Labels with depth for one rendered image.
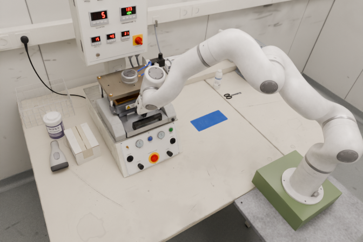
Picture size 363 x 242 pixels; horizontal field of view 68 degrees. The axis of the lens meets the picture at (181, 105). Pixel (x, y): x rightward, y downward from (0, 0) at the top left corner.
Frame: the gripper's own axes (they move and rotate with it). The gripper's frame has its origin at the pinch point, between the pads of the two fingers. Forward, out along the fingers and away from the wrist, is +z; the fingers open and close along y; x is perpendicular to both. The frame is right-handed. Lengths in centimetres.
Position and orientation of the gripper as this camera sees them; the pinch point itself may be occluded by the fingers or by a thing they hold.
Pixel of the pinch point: (143, 113)
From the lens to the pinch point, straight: 131.3
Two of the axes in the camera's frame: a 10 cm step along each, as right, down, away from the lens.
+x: -4.7, -8.1, 3.5
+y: 8.4, -3.0, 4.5
